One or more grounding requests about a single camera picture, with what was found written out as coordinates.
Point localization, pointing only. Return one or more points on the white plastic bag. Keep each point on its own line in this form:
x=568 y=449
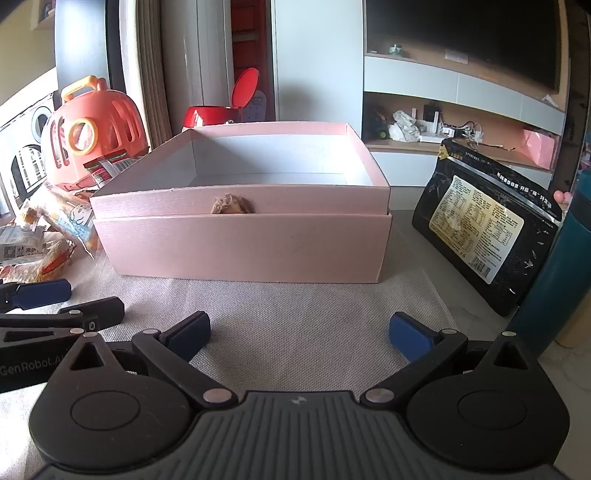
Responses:
x=405 y=125

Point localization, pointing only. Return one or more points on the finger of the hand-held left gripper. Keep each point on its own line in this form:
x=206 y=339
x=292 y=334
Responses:
x=99 y=313
x=44 y=293

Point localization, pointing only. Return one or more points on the black television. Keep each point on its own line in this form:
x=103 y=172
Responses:
x=461 y=32

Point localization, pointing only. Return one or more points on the black snack bag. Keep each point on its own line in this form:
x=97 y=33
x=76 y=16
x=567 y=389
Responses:
x=480 y=226

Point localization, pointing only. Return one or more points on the clear bread packet red print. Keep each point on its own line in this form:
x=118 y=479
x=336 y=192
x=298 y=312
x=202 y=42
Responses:
x=41 y=267

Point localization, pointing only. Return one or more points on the bread packet with blue cartoon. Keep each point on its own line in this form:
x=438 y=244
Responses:
x=74 y=217

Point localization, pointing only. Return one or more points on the orange toy carrier basket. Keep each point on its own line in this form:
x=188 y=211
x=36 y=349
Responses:
x=115 y=124

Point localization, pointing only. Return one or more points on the pink paper bag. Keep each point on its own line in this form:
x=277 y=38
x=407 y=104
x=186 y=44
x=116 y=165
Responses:
x=541 y=147

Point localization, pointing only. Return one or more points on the teal bottle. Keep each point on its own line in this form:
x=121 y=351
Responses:
x=545 y=286

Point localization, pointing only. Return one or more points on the grey washing machine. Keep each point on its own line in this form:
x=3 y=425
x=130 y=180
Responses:
x=42 y=117

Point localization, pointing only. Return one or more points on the white snack packet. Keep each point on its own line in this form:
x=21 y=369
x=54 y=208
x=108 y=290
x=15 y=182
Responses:
x=18 y=244

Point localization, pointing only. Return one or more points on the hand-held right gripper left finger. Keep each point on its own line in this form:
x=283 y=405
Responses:
x=190 y=333

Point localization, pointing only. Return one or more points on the red green snack packet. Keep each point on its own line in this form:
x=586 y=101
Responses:
x=99 y=173

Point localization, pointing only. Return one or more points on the red bin with lid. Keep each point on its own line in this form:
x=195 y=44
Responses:
x=203 y=116

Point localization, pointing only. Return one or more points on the white router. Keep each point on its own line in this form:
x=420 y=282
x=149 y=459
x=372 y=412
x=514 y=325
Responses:
x=436 y=134

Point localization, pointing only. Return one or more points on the beige curtain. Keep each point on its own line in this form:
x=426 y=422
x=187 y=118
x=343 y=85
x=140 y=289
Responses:
x=152 y=60

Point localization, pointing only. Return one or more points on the white wall cabinet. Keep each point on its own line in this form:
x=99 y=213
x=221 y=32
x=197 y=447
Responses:
x=415 y=76

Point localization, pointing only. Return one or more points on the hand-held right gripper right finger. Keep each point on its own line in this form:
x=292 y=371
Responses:
x=410 y=337

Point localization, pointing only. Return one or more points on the pink cardboard box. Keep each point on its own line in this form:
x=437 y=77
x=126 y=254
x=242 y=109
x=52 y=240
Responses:
x=240 y=244

